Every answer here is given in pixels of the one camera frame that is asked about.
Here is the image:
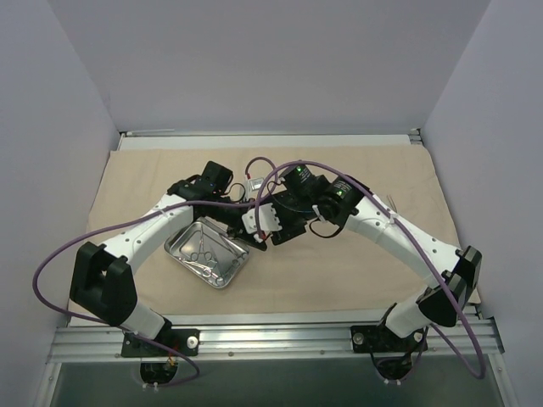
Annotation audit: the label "steel instrument tray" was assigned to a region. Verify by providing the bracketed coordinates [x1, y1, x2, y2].
[164, 218, 249, 289]

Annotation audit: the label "beige cloth wrap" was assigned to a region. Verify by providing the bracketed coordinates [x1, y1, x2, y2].
[87, 145, 458, 315]

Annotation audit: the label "surgical forceps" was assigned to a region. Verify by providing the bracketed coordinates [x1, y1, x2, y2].
[189, 235, 216, 268]

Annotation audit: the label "surgical scissors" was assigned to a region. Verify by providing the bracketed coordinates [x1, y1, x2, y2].
[181, 259, 216, 278]

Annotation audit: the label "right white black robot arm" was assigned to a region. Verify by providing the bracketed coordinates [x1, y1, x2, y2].
[251, 161, 482, 350]

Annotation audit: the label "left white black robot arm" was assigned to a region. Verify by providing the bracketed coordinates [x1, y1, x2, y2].
[70, 161, 266, 355]

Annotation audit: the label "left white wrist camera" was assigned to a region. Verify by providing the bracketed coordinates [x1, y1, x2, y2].
[240, 177, 264, 201]

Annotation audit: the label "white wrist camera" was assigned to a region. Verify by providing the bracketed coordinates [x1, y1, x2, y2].
[241, 203, 283, 234]
[240, 177, 264, 201]

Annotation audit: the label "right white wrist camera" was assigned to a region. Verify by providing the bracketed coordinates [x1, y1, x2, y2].
[241, 203, 283, 234]

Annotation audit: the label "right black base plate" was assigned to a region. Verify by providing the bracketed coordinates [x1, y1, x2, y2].
[350, 324, 428, 354]

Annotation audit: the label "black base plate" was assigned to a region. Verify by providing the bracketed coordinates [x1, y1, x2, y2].
[120, 328, 200, 358]
[350, 324, 428, 354]

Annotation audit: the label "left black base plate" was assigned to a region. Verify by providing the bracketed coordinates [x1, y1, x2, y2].
[120, 328, 200, 358]

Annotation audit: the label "aluminium right side rail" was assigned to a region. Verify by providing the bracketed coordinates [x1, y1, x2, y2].
[407, 129, 484, 323]

